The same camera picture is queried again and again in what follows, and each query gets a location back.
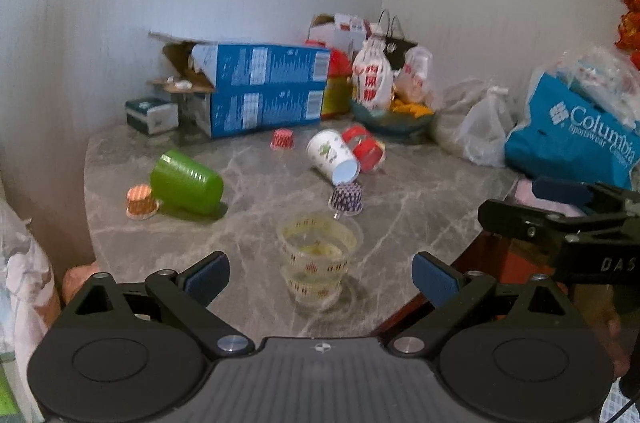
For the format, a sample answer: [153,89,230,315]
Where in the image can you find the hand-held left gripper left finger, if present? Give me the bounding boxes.
[74,252,252,359]

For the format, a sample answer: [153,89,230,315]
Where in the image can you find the black paper bag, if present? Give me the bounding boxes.
[372,9,419,72]

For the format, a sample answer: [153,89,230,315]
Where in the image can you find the white green tissue box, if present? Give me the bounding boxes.
[125,97,180,136]

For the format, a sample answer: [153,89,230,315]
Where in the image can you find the white red cardboard box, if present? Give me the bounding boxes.
[306,13,372,54]

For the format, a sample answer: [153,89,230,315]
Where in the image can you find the white plastic bag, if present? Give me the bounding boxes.
[432,78,519,168]

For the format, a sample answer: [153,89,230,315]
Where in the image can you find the clear red printed bag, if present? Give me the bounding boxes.
[395,46,436,104]

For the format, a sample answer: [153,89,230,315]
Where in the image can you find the red yellow packet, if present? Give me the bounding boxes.
[320,48,356,120]

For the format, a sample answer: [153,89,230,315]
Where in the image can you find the small purple striped paper cup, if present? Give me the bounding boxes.
[328,182,365,218]

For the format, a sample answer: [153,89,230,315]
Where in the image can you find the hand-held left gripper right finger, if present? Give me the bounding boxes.
[390,252,569,359]

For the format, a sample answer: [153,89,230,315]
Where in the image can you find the orange snacks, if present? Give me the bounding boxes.
[389,95,434,117]

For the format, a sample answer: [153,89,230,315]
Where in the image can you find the white printed paper cup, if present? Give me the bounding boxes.
[306,129,361,184]

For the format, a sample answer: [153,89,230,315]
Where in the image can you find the small pink paper cup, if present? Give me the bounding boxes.
[270,128,294,151]

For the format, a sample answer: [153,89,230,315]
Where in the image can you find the white cloth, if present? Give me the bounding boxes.
[0,197,62,423]

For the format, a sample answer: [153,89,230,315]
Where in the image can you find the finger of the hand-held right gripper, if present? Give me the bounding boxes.
[477,199,640,249]
[531,176,640,217]

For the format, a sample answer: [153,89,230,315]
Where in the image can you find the pink cloth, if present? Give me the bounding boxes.
[60,261,101,307]

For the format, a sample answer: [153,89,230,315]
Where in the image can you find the white red snack bag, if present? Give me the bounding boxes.
[351,35,395,112]

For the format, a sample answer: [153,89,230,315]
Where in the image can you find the green plastic cup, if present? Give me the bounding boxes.
[150,149,225,215]

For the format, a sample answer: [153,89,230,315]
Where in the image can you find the clear plastic bag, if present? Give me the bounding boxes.
[552,45,640,130]

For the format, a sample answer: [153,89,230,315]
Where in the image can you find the teal bowl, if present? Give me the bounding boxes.
[349,98,437,136]

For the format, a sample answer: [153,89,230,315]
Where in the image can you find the small orange paper cup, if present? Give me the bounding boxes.
[125,185,160,221]

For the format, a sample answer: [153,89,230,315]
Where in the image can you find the blue shopping bag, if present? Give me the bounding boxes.
[504,70,639,192]

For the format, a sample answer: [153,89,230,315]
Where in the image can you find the clear plastic cup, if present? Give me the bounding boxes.
[276,211,364,307]

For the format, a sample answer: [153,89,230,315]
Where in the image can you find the blue cardboard box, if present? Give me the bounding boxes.
[147,31,334,140]

